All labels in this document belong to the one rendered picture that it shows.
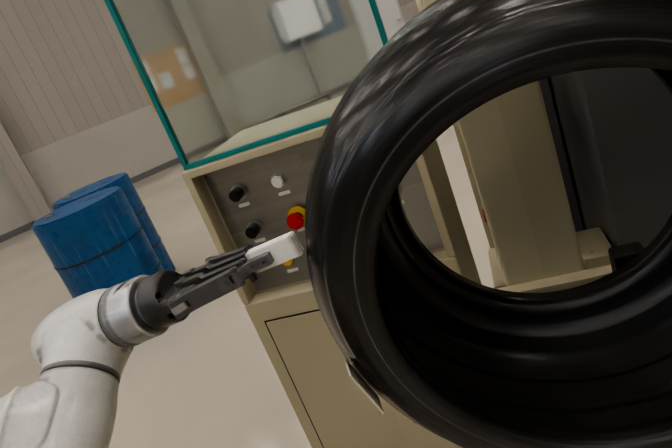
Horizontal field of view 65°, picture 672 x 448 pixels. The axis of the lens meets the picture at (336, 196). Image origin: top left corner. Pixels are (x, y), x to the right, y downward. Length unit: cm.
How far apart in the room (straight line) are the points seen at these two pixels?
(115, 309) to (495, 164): 60
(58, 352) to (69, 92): 1061
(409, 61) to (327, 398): 115
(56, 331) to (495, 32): 67
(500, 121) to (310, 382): 90
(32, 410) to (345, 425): 95
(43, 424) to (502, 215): 71
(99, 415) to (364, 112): 51
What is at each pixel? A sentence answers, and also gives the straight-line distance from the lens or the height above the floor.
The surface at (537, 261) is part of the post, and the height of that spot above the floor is 98.
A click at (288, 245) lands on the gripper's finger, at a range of 66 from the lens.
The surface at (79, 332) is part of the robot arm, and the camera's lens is 81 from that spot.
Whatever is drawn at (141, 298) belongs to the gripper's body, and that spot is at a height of 122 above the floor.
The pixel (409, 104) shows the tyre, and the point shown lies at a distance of 46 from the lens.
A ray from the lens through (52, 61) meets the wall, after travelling 1139.
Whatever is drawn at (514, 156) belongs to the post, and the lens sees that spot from 88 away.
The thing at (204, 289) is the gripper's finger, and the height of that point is 122.
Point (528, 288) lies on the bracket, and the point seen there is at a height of 95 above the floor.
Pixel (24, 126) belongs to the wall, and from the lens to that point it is 1133.
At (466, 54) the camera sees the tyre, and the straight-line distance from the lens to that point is 46.
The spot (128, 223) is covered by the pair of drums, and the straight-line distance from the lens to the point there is 394.
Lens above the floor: 146
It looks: 17 degrees down
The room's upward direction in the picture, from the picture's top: 21 degrees counter-clockwise
